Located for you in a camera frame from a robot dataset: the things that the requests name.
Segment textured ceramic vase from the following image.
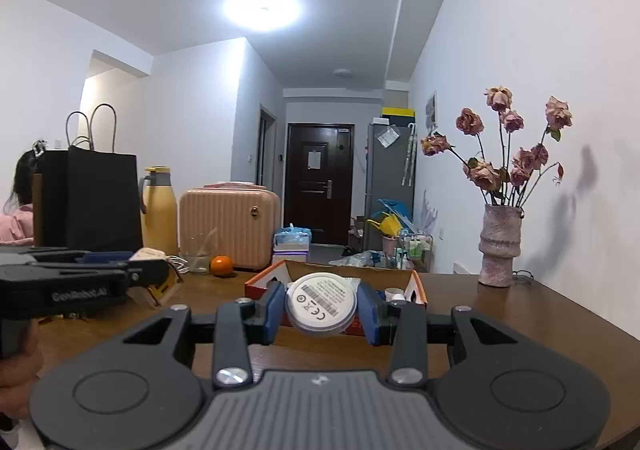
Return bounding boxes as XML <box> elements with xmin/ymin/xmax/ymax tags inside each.
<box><xmin>478</xmin><ymin>203</ymin><xmax>524</xmax><ymax>288</ymax></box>

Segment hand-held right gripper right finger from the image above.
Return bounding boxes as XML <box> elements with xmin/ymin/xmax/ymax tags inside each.
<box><xmin>356</xmin><ymin>282</ymin><xmax>526</xmax><ymax>389</ymax></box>

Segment side room door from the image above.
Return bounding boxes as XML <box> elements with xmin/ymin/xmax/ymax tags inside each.
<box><xmin>258</xmin><ymin>104</ymin><xmax>277</xmax><ymax>189</ymax></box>

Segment black paper bag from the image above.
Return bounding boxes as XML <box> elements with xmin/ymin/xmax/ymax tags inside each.
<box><xmin>32</xmin><ymin>103</ymin><xmax>144</xmax><ymax>254</ymax></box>

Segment small rack with bottles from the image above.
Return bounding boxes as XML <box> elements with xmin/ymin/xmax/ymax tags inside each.
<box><xmin>394</xmin><ymin>230</ymin><xmax>434</xmax><ymax>272</ymax></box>

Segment white charger with cable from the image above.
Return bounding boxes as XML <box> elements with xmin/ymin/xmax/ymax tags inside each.
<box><xmin>131</xmin><ymin>247</ymin><xmax>190</xmax><ymax>277</ymax></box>

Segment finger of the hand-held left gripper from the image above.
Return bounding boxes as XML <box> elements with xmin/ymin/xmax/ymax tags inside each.
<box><xmin>24</xmin><ymin>247</ymin><xmax>137</xmax><ymax>267</ymax></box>
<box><xmin>59</xmin><ymin>260</ymin><xmax>171</xmax><ymax>290</ymax></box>

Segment hanging folded umbrella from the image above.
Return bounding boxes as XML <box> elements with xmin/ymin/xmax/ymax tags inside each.
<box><xmin>402</xmin><ymin>123</ymin><xmax>417</xmax><ymax>188</ymax></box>

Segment pink ribbed suitcase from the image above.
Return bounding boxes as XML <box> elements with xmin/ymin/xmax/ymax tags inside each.
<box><xmin>178</xmin><ymin>182</ymin><xmax>281</xmax><ymax>272</ymax></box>

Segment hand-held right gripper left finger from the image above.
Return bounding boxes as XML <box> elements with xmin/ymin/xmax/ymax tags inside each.
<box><xmin>115</xmin><ymin>282</ymin><xmax>287</xmax><ymax>389</ymax></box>

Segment red cardboard box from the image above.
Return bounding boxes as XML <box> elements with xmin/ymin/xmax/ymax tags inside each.
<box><xmin>244</xmin><ymin>260</ymin><xmax>429</xmax><ymax>336</ymax></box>

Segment clear drinking glass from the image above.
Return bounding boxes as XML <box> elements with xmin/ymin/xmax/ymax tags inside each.
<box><xmin>180</xmin><ymin>229</ymin><xmax>219</xmax><ymax>275</ymax></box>

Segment yellow black tool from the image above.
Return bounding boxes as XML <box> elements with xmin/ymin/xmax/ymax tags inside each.
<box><xmin>135</xmin><ymin>280</ymin><xmax>184</xmax><ymax>309</ymax></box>

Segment grey refrigerator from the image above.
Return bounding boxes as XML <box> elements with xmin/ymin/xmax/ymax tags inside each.
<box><xmin>364</xmin><ymin>122</ymin><xmax>417</xmax><ymax>232</ymax></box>

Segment yellow box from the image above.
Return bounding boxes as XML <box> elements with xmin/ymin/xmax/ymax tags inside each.
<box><xmin>382</xmin><ymin>106</ymin><xmax>416</xmax><ymax>126</ymax></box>

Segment yellow blue plastic toy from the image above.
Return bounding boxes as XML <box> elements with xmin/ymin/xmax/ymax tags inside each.
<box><xmin>369</xmin><ymin>199</ymin><xmax>414</xmax><ymax>238</ymax></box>

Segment person's left hand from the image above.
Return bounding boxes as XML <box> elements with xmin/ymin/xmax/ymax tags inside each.
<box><xmin>0</xmin><ymin>321</ymin><xmax>40</xmax><ymax>432</ymax></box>

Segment round ceiling light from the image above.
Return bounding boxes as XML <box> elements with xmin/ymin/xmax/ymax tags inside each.
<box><xmin>222</xmin><ymin>0</ymin><xmax>301</xmax><ymax>31</ymax></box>

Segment blue purple tissue pack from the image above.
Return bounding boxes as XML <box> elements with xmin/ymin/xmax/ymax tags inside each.
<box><xmin>272</xmin><ymin>224</ymin><xmax>312</xmax><ymax>262</ymax></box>

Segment dried pink roses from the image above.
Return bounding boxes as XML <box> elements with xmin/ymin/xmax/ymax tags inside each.
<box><xmin>421</xmin><ymin>85</ymin><xmax>574</xmax><ymax>209</ymax></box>

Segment yellow thermos bottle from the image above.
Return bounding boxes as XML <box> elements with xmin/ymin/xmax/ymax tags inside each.
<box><xmin>138</xmin><ymin>166</ymin><xmax>180</xmax><ymax>257</ymax></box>

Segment white round device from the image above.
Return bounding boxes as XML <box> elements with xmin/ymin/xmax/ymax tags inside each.
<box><xmin>285</xmin><ymin>274</ymin><xmax>360</xmax><ymax>335</ymax></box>

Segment dark wooden door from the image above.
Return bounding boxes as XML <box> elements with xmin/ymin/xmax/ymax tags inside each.
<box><xmin>286</xmin><ymin>123</ymin><xmax>355</xmax><ymax>246</ymax></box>

